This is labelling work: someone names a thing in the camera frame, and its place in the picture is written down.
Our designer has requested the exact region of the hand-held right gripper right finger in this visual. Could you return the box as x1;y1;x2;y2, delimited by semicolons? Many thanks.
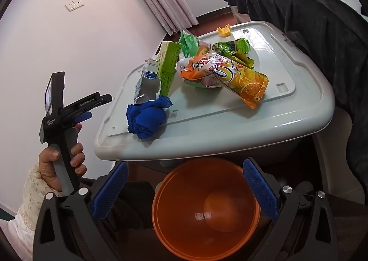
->
242;157;338;261

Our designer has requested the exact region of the small blue white box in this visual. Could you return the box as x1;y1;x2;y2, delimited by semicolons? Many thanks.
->
142;59;160;80

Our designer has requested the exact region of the white quilted jacket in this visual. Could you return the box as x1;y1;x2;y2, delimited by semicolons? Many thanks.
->
0;206;36;250

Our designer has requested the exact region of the pink green wrapper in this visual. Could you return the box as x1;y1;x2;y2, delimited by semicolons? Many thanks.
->
184;77;222;90

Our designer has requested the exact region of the person's left hand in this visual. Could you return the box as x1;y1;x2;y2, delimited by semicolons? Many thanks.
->
38;123;87;192

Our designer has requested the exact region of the orange juice pouch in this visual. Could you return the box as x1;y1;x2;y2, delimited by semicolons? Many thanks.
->
180;51;269;110

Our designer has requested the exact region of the white plastic table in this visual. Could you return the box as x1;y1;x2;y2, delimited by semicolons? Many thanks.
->
94;21;335;168

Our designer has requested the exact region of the light green pouch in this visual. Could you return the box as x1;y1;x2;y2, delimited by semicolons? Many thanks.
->
178;30;202;59

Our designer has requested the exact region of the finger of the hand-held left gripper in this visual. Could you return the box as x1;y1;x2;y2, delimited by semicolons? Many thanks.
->
91;93;113;106
73;111;93;125

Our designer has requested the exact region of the green carton box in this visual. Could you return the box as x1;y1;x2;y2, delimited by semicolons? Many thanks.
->
157;41;182;97

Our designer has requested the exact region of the person's left forearm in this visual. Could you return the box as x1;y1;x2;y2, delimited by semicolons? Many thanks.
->
16;163;56;234

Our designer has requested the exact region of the orange plastic bucket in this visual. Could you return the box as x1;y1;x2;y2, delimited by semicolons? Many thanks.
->
152;158;261;260

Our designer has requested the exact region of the white wall socket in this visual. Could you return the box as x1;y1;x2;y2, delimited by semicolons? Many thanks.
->
65;0;85;11

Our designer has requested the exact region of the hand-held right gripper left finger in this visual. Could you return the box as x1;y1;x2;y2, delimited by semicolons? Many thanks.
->
32;161;129;261

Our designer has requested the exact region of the blue cloth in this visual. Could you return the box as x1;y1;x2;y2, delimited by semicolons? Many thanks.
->
126;96;173;140

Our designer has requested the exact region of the yellow green snack packet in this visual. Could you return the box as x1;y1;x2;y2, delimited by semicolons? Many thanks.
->
212;38;255;70

